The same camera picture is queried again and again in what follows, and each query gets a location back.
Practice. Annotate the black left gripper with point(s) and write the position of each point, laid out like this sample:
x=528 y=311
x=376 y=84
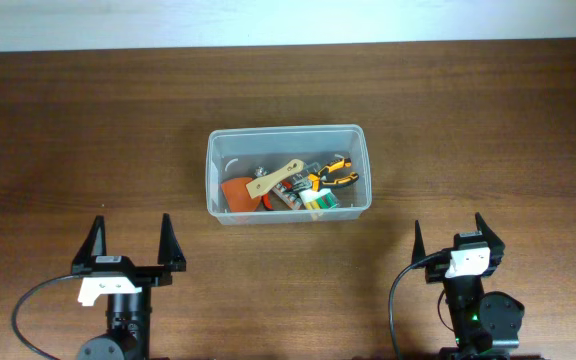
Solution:
x=131 y=268

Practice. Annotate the red scraper with wooden handle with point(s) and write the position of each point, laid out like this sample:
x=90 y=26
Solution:
x=243 y=194

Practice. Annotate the orange socket bit rail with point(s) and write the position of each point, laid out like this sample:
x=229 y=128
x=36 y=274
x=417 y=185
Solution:
x=297 y=203

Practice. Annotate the clear case of coloured plugs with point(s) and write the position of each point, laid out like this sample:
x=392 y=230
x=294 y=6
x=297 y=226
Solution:
x=312 y=200

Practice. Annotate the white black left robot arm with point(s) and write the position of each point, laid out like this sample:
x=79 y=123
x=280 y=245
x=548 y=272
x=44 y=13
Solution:
x=127 y=334

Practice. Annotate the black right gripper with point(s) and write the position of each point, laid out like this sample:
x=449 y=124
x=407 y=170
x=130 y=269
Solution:
x=494 y=250

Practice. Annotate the red handled small pliers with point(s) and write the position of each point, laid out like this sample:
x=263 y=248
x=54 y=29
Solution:
x=282 y=191

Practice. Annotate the orange black needle nose pliers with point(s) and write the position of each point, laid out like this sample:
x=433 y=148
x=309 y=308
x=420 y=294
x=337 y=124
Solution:
x=325 y=177

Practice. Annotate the clear plastic storage container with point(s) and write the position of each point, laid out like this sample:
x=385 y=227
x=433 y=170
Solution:
x=234 y=153

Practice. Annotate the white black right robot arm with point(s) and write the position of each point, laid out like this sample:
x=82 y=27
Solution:
x=485 y=324

